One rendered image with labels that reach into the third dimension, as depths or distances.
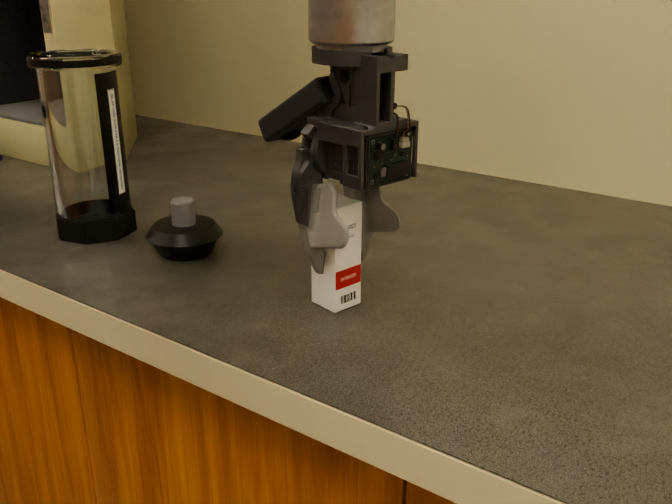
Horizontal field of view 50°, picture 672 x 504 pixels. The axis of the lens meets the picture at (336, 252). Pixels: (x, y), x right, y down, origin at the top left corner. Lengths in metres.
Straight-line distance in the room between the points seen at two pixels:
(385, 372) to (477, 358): 0.09
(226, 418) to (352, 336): 0.15
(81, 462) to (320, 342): 0.44
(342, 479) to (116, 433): 0.34
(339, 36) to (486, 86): 0.65
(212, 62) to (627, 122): 0.86
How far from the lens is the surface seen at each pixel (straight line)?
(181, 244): 0.85
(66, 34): 1.27
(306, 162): 0.66
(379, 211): 0.71
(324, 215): 0.67
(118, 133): 0.94
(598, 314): 0.77
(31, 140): 1.38
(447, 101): 1.28
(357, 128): 0.63
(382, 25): 0.63
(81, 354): 0.89
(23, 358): 1.02
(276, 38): 1.48
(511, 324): 0.72
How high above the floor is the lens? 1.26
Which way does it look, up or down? 22 degrees down
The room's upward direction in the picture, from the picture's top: straight up
